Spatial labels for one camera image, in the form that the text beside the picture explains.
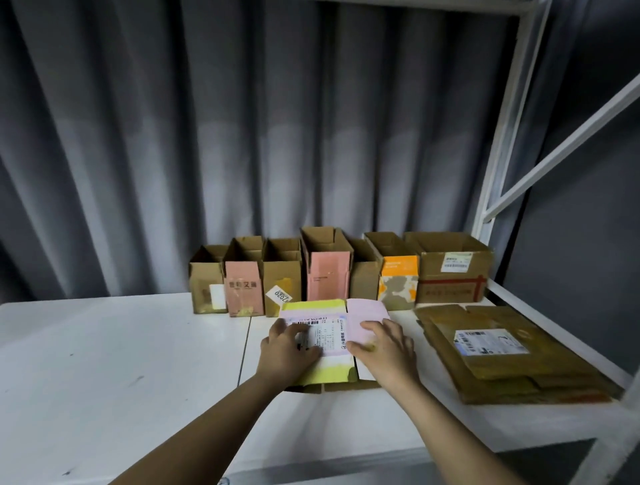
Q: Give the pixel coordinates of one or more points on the person's right hand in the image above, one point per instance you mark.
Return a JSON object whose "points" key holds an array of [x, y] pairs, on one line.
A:
{"points": [[385, 355]]}

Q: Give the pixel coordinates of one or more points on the person's left hand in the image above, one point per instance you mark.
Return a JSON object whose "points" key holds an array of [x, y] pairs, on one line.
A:
{"points": [[288, 355]]}

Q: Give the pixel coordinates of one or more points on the pink and yellow printed box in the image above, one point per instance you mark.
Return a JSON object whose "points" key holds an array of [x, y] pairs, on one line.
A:
{"points": [[335, 365]]}

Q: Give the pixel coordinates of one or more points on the brown box with 7020 sticker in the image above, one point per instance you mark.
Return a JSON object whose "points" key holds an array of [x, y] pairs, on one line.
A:
{"points": [[282, 285]]}

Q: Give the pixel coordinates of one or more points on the orange and white carton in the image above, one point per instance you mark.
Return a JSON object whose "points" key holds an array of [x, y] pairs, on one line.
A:
{"points": [[398, 280]]}

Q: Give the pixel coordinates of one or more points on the small brown labelled carton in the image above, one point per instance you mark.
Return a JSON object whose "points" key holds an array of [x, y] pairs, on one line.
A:
{"points": [[365, 275]]}

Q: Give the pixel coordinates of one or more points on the pink lettered cardboard box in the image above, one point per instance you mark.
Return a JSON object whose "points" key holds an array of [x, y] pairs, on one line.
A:
{"points": [[243, 285], [328, 270]]}

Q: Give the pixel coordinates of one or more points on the brown box with white label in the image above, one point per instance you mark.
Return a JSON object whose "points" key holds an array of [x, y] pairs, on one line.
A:
{"points": [[208, 280]]}

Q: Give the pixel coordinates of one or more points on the printed brown cardboard box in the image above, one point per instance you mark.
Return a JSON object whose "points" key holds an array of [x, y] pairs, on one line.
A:
{"points": [[450, 265]]}

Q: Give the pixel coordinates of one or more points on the pile of cardboard boxes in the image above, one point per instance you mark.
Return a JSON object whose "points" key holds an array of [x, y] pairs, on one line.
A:
{"points": [[510, 360]]}

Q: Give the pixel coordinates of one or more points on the person's right forearm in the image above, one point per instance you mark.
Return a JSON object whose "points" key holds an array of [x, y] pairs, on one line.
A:
{"points": [[450, 435]]}

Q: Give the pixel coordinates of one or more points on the person's left forearm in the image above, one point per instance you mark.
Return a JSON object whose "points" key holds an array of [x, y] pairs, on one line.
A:
{"points": [[200, 435]]}

